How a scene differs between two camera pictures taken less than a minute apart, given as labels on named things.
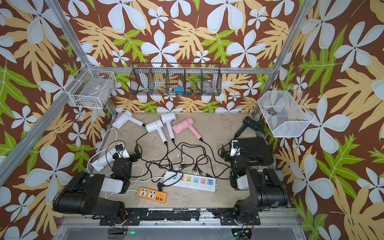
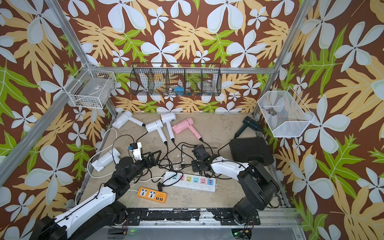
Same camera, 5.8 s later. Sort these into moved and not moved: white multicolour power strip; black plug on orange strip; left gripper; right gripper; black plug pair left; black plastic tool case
Moved: right gripper; left gripper
Not moved: black plug on orange strip; black plastic tool case; white multicolour power strip; black plug pair left
